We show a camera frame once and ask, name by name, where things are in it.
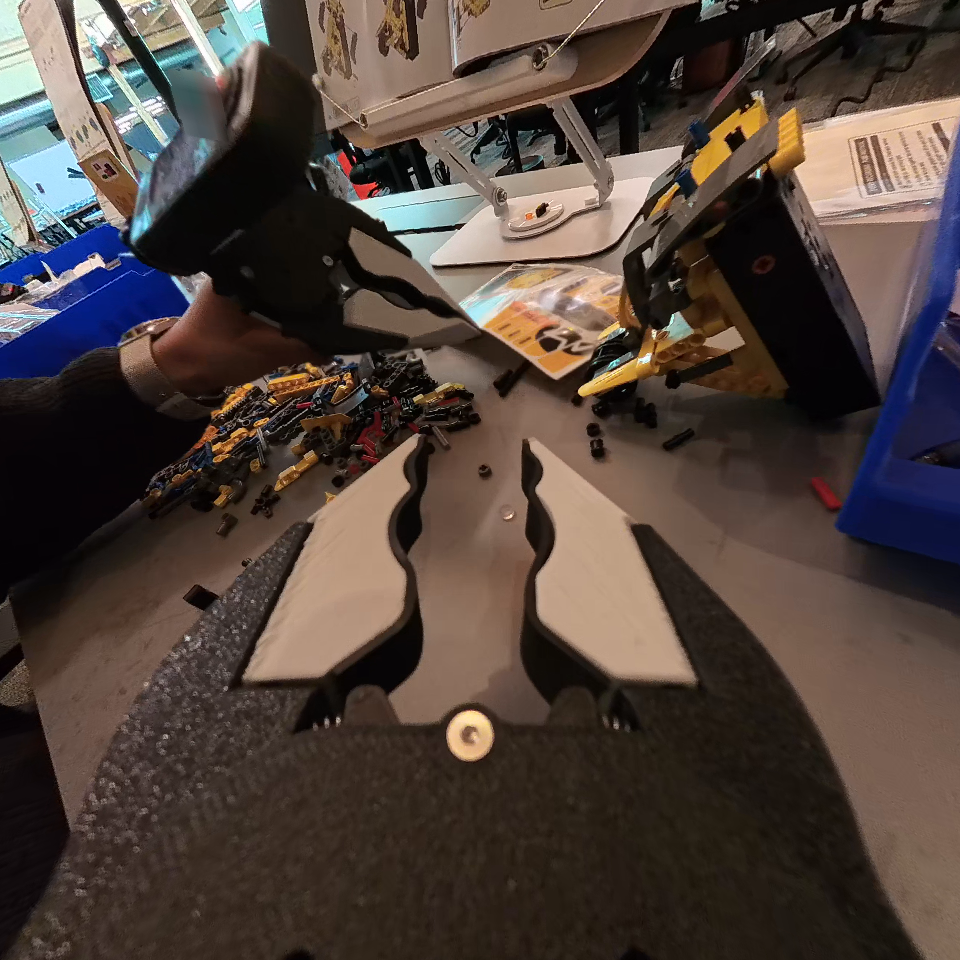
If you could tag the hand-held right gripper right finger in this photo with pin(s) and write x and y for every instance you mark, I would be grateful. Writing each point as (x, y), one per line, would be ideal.
(607, 600)

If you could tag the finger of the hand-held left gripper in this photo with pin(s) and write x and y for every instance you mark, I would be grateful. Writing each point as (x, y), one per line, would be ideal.
(390, 326)
(382, 251)

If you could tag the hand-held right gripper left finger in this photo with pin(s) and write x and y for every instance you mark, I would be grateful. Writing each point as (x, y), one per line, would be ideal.
(330, 600)

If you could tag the pile of toy building pieces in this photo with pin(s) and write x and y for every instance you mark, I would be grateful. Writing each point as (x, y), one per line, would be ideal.
(300, 386)

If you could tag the yellow sticker sheet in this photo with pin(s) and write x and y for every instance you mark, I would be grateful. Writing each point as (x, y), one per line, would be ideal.
(517, 322)

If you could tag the yellow toy vehicle model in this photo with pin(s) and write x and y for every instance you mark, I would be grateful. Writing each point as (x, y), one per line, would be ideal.
(765, 300)

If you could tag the person's left forearm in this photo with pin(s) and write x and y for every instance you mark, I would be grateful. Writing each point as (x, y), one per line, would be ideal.
(67, 435)

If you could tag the person's left hand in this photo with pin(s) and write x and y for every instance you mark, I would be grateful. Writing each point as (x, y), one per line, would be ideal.
(217, 345)

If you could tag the blue bin holding bags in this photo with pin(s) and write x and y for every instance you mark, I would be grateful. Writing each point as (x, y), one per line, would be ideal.
(150, 292)

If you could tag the scattered black toy pins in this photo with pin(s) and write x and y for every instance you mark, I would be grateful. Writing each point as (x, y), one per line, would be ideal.
(598, 448)

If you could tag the brown cardboard box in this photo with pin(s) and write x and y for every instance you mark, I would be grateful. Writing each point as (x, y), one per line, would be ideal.
(109, 184)

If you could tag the silver wristwatch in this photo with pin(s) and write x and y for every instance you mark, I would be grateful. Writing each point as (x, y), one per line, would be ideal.
(139, 375)

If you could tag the black divider panel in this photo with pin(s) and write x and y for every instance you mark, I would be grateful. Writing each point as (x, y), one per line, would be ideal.
(292, 30)

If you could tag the white book stand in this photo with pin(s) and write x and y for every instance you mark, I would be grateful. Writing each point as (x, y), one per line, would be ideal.
(585, 232)

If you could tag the open instruction booklet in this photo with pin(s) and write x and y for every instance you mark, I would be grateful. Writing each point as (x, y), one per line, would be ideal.
(390, 45)

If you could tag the clear bags of toy parts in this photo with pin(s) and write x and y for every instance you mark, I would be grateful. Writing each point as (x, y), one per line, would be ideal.
(52, 281)

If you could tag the black slanted pole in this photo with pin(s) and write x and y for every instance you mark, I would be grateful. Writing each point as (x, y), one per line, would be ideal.
(131, 45)

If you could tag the red toy pin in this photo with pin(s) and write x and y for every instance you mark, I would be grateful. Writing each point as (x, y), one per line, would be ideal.
(825, 493)

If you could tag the tall printed cardboard box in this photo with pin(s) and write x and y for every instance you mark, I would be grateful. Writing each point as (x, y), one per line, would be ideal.
(60, 75)

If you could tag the blue bin holding paper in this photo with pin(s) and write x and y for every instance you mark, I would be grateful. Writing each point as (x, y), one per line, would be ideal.
(900, 487)

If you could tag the paper in clear sleeve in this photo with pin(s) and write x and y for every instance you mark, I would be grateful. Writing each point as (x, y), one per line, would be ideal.
(885, 165)

